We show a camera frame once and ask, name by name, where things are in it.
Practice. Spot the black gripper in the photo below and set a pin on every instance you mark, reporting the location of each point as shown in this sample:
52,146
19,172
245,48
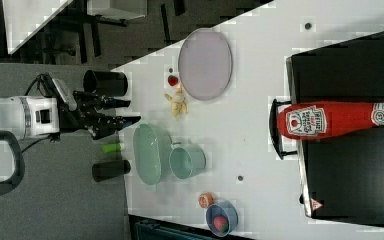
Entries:
80,111

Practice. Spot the red ketchup bottle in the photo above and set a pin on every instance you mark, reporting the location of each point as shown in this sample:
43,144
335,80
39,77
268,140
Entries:
327,119

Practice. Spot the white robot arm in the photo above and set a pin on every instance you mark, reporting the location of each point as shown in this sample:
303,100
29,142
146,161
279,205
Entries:
40,118

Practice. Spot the black toaster oven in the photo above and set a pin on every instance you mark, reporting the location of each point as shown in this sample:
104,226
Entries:
342,178

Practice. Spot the green perforated colander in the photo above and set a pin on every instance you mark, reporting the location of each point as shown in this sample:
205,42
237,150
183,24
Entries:
152,147

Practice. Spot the peeled toy banana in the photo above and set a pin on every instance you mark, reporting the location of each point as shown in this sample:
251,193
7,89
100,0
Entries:
177,102

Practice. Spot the red toy strawberry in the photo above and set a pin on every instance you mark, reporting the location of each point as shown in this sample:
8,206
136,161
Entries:
172,80

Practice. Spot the light green mug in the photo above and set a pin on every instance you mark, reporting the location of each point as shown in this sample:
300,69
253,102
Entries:
186,160

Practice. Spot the lavender oval plate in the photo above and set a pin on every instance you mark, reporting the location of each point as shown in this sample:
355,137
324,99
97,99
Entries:
205,64

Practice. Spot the white side table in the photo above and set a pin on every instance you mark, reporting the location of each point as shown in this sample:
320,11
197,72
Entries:
24,18

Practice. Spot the blue bowl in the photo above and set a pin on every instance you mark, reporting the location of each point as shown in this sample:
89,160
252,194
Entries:
225,209

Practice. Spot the black cylinder post upper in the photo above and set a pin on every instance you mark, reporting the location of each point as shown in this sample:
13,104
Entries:
112,84

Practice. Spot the black cylinder post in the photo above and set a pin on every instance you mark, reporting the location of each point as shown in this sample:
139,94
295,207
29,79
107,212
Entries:
112,84
108,170

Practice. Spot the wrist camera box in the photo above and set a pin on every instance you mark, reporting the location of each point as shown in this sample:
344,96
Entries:
65,93

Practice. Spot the black cylinder post lower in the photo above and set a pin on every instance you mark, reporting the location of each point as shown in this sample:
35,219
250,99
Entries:
108,170

